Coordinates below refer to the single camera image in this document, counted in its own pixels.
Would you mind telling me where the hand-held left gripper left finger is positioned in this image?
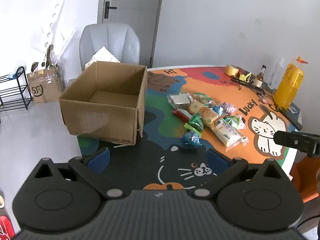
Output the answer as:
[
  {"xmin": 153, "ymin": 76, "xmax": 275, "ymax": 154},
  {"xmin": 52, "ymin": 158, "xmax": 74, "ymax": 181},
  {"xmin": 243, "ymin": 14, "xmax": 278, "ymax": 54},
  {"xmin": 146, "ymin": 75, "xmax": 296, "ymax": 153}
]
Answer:
[{"xmin": 32, "ymin": 148, "xmax": 125, "ymax": 199}]

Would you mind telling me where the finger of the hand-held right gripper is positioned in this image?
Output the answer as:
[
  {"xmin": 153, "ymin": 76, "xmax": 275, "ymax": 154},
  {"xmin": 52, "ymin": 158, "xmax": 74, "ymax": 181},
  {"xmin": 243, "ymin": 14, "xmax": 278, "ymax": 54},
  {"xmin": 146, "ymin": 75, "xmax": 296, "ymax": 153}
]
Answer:
[{"xmin": 273, "ymin": 130, "xmax": 320, "ymax": 158}]

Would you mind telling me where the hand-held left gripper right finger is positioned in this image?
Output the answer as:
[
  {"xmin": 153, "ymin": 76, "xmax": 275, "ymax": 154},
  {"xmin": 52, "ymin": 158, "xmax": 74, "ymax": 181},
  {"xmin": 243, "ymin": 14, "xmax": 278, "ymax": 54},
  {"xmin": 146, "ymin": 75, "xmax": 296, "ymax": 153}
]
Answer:
[{"xmin": 194, "ymin": 149, "xmax": 287, "ymax": 199}]

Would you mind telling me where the pile of assorted snacks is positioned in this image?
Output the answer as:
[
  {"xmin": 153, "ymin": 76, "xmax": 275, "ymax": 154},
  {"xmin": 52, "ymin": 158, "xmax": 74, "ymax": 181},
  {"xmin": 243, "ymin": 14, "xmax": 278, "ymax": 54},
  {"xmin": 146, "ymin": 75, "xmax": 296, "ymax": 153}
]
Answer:
[{"xmin": 182, "ymin": 99, "xmax": 250, "ymax": 153}]

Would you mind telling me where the large cardboard box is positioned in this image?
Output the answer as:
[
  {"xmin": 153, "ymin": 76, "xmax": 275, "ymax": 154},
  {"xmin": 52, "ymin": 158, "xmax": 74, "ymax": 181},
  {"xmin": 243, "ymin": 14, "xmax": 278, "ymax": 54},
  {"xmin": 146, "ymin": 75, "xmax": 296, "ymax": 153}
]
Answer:
[{"xmin": 59, "ymin": 61, "xmax": 148, "ymax": 146}]

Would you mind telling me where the green snack packet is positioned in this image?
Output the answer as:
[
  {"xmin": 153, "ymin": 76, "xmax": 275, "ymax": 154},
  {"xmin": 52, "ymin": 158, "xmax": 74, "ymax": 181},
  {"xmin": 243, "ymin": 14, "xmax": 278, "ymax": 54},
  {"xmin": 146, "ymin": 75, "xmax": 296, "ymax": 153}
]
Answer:
[{"xmin": 184, "ymin": 113, "xmax": 205, "ymax": 133}]

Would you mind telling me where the pink snack packet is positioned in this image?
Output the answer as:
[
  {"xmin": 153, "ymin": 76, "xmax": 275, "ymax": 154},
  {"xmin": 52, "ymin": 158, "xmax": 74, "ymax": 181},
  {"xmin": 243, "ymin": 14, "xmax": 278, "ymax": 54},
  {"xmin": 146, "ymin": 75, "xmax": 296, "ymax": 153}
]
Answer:
[{"xmin": 219, "ymin": 101, "xmax": 237, "ymax": 113}]

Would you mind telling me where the red snack packet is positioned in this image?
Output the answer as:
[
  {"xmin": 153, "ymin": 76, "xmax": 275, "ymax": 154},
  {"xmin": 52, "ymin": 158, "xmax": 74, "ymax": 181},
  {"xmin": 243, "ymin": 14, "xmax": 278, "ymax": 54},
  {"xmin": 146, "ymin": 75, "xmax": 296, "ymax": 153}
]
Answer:
[{"xmin": 172, "ymin": 109, "xmax": 192, "ymax": 123}]

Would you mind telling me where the clear green-topped snack packet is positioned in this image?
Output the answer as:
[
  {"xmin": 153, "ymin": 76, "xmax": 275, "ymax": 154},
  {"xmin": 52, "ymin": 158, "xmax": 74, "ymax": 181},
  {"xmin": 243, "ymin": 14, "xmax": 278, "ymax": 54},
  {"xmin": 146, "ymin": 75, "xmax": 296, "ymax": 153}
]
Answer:
[{"xmin": 193, "ymin": 92, "xmax": 216, "ymax": 107}]

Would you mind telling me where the silver snack packet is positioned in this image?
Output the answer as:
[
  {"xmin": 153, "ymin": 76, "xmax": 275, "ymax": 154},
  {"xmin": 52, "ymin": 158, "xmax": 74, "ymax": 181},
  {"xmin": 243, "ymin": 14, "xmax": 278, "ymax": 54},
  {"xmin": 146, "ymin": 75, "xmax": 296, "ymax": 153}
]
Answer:
[{"xmin": 167, "ymin": 93, "xmax": 192, "ymax": 110}]

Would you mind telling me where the colourful cartoon table mat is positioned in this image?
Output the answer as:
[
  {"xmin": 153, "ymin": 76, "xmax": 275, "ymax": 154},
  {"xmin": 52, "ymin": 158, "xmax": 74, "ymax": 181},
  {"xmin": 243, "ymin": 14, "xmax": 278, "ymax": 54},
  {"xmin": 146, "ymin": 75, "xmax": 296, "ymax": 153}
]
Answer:
[{"xmin": 77, "ymin": 66, "xmax": 299, "ymax": 198}]

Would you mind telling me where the black flat device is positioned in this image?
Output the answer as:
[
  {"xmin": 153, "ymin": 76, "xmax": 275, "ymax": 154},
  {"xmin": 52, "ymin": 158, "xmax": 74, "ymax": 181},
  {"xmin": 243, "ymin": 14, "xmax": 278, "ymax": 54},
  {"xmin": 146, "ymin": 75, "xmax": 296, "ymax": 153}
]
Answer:
[{"xmin": 279, "ymin": 107, "xmax": 303, "ymax": 131}]

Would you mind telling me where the orange chair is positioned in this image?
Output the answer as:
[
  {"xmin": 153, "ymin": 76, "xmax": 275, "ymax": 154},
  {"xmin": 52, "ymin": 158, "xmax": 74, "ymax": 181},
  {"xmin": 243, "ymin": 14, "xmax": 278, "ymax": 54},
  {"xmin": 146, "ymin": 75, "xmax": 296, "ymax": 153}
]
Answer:
[{"xmin": 290, "ymin": 155, "xmax": 320, "ymax": 203}]

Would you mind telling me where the tall yellow plastic package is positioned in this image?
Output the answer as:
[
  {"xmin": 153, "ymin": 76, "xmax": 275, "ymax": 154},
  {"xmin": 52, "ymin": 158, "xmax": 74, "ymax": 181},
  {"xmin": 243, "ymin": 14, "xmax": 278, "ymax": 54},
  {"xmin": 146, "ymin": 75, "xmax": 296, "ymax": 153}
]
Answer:
[{"xmin": 274, "ymin": 57, "xmax": 308, "ymax": 109}]

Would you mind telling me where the white plastic bottle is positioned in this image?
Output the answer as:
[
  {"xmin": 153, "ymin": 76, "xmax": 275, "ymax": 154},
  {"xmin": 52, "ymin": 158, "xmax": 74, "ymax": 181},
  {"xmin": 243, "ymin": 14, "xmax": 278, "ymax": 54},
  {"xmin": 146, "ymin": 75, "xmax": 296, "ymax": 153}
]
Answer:
[{"xmin": 268, "ymin": 57, "xmax": 286, "ymax": 88}]

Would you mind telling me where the small glass bottle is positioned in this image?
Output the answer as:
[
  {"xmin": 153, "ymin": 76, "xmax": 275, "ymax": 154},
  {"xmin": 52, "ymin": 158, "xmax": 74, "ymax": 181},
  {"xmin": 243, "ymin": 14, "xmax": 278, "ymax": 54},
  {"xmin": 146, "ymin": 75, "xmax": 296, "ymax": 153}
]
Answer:
[{"xmin": 254, "ymin": 65, "xmax": 267, "ymax": 88}]

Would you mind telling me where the black tool with yellow part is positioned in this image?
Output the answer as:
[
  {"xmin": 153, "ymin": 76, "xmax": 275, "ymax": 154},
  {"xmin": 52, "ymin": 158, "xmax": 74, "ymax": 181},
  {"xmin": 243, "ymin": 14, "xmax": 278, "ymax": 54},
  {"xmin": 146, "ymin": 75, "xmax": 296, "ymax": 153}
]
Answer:
[{"xmin": 230, "ymin": 77, "xmax": 266, "ymax": 96}]

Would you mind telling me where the small printed cardboard box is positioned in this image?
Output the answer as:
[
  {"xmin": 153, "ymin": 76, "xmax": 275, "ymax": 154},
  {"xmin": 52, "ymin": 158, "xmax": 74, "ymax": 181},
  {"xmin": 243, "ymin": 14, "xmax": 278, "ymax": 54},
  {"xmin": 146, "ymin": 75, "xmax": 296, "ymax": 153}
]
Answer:
[{"xmin": 26, "ymin": 64, "xmax": 63, "ymax": 104}]

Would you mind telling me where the yellow tape roll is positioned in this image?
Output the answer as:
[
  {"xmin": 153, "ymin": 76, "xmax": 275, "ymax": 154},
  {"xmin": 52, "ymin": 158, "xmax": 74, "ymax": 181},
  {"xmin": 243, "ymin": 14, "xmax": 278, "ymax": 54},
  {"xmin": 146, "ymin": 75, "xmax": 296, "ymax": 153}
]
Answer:
[{"xmin": 224, "ymin": 64, "xmax": 239, "ymax": 76}]

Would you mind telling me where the black shoe rack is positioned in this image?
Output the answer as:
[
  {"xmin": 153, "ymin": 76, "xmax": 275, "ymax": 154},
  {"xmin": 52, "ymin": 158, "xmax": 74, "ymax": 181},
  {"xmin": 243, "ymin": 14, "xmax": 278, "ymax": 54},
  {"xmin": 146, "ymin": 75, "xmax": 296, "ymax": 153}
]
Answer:
[{"xmin": 0, "ymin": 66, "xmax": 33, "ymax": 113}]

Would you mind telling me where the dotted white pillow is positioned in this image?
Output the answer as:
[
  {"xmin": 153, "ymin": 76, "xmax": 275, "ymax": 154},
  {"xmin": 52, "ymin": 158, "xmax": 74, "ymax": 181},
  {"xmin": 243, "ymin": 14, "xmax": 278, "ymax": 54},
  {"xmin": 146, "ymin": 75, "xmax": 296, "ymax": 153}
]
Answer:
[{"xmin": 84, "ymin": 45, "xmax": 122, "ymax": 70}]

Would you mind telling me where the clear plastic wrap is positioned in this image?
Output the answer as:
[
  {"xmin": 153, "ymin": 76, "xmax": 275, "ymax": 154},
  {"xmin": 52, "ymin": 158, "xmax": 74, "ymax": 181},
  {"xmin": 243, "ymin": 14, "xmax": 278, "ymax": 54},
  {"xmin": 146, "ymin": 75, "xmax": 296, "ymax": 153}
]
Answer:
[{"xmin": 46, "ymin": 44, "xmax": 67, "ymax": 80}]

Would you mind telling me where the red object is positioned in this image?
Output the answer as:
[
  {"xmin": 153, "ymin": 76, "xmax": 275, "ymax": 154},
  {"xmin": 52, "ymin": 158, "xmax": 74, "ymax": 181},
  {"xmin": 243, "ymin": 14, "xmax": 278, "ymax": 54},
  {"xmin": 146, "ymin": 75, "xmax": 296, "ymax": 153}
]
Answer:
[{"xmin": 0, "ymin": 216, "xmax": 14, "ymax": 240}]

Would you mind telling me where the grey chair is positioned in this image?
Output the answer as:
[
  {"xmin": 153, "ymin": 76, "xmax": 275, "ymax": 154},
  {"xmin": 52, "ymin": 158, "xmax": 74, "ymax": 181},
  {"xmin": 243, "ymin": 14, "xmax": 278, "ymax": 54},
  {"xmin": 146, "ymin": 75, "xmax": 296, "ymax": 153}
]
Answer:
[{"xmin": 79, "ymin": 23, "xmax": 141, "ymax": 72}]

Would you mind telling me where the white foam sheet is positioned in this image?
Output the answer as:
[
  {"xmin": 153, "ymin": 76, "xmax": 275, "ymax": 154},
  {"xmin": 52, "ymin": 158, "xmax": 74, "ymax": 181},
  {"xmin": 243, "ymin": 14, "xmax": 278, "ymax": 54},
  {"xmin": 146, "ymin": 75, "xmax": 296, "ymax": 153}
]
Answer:
[{"xmin": 57, "ymin": 27, "xmax": 78, "ymax": 55}]

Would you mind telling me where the white foam board with holes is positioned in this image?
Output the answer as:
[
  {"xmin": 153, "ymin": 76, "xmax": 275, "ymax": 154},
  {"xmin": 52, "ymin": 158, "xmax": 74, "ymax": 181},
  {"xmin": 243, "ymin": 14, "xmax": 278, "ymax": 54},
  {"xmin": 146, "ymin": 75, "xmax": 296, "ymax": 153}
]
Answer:
[{"xmin": 31, "ymin": 0, "xmax": 65, "ymax": 53}]

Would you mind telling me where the grey door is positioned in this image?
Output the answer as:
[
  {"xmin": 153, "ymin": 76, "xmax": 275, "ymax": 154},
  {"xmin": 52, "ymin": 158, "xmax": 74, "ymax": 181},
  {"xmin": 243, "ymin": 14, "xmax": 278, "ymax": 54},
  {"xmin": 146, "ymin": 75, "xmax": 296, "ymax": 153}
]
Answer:
[{"xmin": 97, "ymin": 0, "xmax": 166, "ymax": 65}]

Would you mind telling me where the black door handle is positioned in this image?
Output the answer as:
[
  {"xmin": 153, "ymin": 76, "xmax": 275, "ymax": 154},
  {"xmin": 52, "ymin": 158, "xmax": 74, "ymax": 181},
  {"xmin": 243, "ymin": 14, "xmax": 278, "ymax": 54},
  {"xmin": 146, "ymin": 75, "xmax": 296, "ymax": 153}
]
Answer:
[{"xmin": 103, "ymin": 1, "xmax": 118, "ymax": 19}]

